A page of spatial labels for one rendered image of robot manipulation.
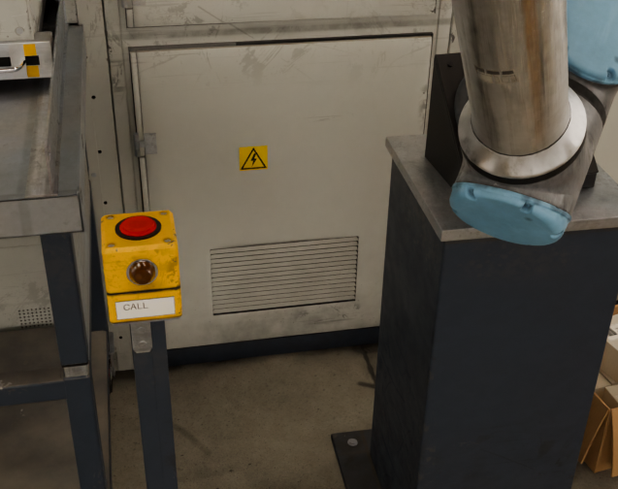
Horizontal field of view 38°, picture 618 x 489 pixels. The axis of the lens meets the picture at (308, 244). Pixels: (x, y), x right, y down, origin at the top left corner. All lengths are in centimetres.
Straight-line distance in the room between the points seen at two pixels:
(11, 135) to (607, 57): 82
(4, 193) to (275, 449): 100
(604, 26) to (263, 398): 124
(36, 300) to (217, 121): 58
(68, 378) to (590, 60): 85
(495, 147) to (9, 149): 67
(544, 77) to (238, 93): 100
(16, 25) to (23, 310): 81
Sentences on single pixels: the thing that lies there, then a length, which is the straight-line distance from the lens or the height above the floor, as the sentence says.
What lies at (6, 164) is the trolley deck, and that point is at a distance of 130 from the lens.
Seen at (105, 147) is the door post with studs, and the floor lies 59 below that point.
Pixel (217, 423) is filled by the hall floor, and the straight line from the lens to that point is 208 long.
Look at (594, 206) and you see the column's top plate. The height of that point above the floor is 75.
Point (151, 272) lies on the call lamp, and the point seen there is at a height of 87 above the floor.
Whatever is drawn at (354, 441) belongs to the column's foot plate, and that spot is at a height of 2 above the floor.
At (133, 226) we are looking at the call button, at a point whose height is 91.
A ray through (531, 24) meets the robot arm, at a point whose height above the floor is 114.
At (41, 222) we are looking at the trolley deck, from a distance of 123.
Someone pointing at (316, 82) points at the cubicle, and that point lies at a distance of 190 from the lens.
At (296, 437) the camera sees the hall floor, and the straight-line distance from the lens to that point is 204.
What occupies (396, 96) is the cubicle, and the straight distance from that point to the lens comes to 195.
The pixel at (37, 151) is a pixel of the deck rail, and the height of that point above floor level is 85.
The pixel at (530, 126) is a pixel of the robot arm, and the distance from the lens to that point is 103.
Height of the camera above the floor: 141
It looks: 32 degrees down
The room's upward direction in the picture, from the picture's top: 1 degrees clockwise
